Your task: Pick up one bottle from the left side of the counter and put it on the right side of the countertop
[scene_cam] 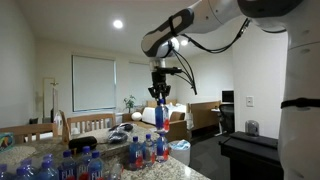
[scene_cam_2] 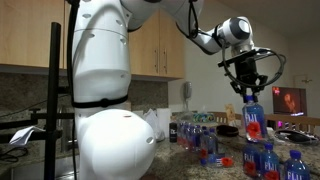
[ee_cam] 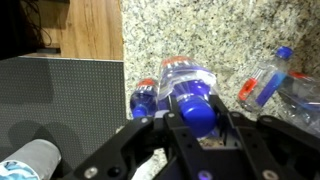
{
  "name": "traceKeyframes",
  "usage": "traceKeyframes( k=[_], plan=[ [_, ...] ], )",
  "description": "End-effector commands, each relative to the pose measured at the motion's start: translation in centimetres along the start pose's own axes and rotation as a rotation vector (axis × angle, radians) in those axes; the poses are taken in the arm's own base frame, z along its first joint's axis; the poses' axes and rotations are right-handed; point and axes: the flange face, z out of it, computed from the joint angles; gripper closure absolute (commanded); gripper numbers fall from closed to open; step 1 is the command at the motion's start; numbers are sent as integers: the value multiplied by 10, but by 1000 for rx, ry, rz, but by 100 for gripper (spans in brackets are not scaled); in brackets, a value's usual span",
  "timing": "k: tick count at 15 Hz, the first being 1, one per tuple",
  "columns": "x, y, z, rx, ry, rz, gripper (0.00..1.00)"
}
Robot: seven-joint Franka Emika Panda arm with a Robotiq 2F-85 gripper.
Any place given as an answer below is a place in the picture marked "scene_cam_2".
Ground small paper bag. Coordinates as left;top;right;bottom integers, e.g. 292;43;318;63
224;103;237;123

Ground black zip case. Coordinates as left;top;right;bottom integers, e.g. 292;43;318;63
216;124;240;137

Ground grey wall phone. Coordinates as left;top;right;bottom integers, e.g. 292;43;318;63
184;81;193;101

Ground toppled clear water bottle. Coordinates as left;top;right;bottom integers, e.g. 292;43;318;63
199;153;234;168

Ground metal cabinet handle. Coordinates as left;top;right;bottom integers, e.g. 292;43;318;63
153;48;160;75
162;48;169;75

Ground colourful tissue box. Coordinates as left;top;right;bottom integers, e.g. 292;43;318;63
193;112;216;123

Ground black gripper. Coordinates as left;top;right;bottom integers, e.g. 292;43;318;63
230;56;269;101

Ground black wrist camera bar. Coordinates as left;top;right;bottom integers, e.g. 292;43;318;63
217;48;268;68

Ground dark plastic bag pile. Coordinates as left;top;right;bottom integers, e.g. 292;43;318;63
273;128;320;145

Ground black metal camera stand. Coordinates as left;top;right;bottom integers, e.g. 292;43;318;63
0;21;76;180

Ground wooden wall cabinets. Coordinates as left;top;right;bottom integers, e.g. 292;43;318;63
0;0;186;81

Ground white crumpled plastic bag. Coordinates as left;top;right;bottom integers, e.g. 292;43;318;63
142;108;166;141

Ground wooden chair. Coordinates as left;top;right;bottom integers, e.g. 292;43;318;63
264;113;320;134
208;111;248;129

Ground white paper tag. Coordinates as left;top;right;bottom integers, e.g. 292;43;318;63
9;125;46;146

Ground white paper towel roll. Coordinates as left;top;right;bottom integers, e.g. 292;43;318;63
156;107;173;138

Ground television screen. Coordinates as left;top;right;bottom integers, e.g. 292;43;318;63
271;85;308;117

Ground thin black loose cable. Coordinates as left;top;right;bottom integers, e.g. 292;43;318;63
0;146;29;164

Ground black can with label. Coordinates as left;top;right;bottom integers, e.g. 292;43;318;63
168;121;178;144

